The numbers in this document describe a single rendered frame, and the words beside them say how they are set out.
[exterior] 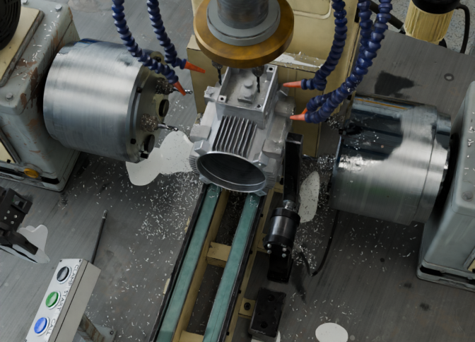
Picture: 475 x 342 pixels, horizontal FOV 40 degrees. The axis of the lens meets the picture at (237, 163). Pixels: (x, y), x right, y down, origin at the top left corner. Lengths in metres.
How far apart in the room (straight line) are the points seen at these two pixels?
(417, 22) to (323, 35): 0.82
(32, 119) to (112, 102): 0.20
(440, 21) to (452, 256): 0.99
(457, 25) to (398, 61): 0.68
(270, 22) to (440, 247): 0.58
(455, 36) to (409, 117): 1.19
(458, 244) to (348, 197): 0.24
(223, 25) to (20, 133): 0.55
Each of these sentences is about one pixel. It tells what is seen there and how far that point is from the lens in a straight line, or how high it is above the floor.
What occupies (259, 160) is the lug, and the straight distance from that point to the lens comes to 1.29.
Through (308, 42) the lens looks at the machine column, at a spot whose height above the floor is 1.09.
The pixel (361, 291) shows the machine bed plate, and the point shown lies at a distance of 1.50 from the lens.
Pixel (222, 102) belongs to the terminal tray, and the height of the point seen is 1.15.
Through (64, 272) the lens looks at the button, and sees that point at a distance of 1.26.
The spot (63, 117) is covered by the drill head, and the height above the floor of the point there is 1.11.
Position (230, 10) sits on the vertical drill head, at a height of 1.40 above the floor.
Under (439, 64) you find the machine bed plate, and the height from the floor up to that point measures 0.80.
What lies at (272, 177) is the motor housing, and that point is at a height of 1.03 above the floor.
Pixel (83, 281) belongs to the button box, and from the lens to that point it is 1.25.
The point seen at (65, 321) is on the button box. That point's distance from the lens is 1.23.
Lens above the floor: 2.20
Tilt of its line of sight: 60 degrees down
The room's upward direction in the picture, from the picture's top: 5 degrees counter-clockwise
